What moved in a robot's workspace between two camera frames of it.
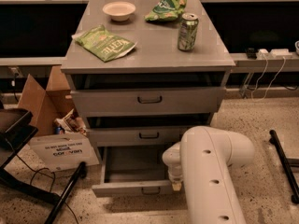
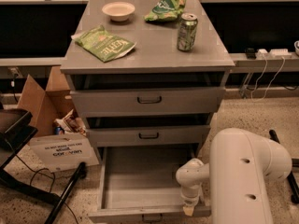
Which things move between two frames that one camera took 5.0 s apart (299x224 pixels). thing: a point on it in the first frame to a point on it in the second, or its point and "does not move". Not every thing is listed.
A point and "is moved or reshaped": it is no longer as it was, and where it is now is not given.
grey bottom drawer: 131,183 is moved or reshaped
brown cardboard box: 48,106 does not move
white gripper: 175,175 to 190,200
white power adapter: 273,54 does not move
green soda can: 188,32 does not move
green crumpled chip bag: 168,7 does not move
